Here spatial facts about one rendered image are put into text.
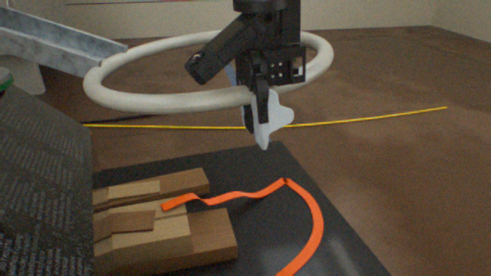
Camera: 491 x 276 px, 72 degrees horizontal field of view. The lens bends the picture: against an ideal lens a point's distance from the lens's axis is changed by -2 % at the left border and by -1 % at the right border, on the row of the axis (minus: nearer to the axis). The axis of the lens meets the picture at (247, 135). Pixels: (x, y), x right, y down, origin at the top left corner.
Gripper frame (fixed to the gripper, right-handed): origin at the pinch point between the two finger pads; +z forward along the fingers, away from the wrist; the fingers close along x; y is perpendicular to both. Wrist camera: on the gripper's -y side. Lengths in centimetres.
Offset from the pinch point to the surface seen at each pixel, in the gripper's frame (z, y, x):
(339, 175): 93, 81, 92
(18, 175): 11.0, -42.1, 23.3
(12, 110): 5, -47, 47
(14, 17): -15, -39, 51
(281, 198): 90, 40, 83
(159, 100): -7.5, -12.9, 2.3
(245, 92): -7.8, -1.2, -1.2
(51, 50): -10.4, -30.6, 32.9
